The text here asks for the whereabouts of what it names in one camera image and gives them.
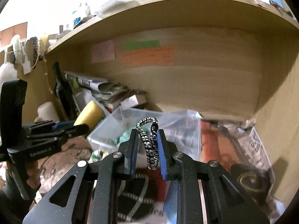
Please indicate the floral fabric scrunchie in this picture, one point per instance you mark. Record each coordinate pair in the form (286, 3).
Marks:
(98, 156)

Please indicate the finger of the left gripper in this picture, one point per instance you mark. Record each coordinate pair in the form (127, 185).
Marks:
(63, 125)
(76, 130)

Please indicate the dark wine bottle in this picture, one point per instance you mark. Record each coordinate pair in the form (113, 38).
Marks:
(64, 94)

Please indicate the rolled newspaper stack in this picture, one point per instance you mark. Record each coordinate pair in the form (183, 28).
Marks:
(85, 88)

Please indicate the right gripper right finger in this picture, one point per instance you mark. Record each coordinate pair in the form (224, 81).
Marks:
(170, 158)

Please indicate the green sticky note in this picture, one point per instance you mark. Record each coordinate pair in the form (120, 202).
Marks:
(137, 45)

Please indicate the yellow sponge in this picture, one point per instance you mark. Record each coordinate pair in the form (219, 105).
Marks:
(91, 115)

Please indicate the small white box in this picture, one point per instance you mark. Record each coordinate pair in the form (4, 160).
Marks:
(134, 101)

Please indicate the person's left hand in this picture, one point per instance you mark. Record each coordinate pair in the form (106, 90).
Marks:
(33, 178)

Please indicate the orange sticky note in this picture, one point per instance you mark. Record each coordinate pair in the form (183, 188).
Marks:
(159, 56)

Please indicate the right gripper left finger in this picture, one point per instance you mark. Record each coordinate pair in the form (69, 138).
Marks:
(129, 150)

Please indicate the orange magazine with emblem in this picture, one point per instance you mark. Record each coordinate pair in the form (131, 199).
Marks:
(241, 153)

